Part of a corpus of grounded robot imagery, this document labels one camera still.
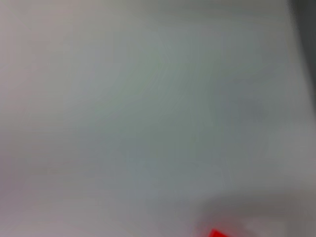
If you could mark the grey perforated storage bin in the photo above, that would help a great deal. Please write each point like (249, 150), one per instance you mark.
(306, 29)

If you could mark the small red cube brick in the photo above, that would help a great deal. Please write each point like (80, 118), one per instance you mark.
(217, 234)

